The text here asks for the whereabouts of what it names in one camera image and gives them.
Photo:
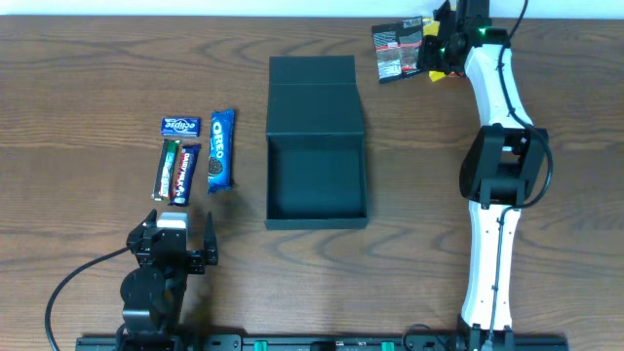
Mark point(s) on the black snack packet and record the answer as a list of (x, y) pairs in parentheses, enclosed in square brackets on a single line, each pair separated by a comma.
[(397, 47)]

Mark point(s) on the red snack packet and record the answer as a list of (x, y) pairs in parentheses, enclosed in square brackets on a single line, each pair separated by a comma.
[(458, 75)]

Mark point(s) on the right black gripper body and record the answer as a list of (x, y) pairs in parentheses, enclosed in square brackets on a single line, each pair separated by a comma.
[(440, 19)]

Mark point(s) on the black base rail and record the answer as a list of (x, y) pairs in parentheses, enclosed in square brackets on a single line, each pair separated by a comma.
[(235, 342)]

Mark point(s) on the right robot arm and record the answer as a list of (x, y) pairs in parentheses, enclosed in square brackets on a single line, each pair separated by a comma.
[(507, 169)]

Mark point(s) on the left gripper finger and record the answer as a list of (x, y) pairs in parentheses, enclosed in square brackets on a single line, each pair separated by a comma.
[(210, 248), (136, 234)]

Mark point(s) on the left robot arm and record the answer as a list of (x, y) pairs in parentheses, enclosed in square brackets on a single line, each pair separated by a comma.
[(153, 293)]

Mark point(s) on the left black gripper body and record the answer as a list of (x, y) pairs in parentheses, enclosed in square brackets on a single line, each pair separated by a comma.
[(194, 263)]

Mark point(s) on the black gift box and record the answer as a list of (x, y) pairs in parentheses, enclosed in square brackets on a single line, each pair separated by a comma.
[(316, 153)]

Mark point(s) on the yellow snack packet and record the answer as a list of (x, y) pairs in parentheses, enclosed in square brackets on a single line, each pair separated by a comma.
[(431, 27)]

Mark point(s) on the green red candy bar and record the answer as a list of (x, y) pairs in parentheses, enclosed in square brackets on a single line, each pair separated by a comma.
[(163, 184)]

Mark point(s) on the blue oreo cookie pack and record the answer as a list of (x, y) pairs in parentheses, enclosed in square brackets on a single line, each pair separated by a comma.
[(220, 157)]

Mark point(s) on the dairy milk chocolate bar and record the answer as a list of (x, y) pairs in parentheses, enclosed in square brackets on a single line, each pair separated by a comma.
[(183, 182)]

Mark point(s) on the blue eclipse mints tin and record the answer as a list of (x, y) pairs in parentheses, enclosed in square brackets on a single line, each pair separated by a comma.
[(180, 127)]

